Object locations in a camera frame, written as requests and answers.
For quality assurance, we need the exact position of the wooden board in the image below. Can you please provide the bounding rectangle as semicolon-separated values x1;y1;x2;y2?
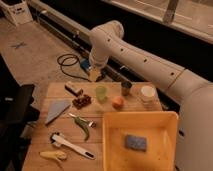
21;81;164;171

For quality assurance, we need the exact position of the green chili pepper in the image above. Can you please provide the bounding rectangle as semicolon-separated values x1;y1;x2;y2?
74;117;90;141

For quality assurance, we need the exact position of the clear lidded jar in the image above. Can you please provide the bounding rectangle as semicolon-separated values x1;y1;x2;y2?
140;85;156;110

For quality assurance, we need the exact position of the black chair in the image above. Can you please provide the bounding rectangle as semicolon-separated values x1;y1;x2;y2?
0;85;40;171

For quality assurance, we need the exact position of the grey triangular cloth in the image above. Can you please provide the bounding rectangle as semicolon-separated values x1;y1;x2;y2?
45;100;71;125

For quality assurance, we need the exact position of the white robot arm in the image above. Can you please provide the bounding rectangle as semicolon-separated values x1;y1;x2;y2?
89;20;213;171

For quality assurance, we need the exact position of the yellow banana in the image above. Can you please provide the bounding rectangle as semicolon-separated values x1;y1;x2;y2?
39;150;67;162

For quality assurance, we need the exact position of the blue power device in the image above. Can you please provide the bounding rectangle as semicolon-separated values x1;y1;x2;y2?
79;58;107;82

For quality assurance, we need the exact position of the blue sponge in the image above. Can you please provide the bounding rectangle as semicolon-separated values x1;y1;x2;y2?
125;135;147;151

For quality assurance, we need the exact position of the black cable loop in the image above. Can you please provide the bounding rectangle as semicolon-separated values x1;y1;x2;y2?
56;53;93;83

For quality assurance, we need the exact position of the orange fruit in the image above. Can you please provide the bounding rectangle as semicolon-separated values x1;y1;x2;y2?
112;96;124;110

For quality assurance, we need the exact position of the white can opener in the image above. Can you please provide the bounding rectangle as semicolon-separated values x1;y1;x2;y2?
50;132;95;160

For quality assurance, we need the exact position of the bunch of dark grapes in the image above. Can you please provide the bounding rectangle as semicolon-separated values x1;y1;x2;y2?
72;94;91;110

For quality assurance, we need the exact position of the small metal cup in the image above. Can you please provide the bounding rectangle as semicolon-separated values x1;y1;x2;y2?
121;81;132;96

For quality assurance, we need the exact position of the white storage box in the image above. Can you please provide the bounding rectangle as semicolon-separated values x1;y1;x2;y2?
0;0;33;26

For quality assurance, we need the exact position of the yellow plastic bin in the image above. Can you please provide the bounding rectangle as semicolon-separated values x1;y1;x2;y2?
103;111;178;171

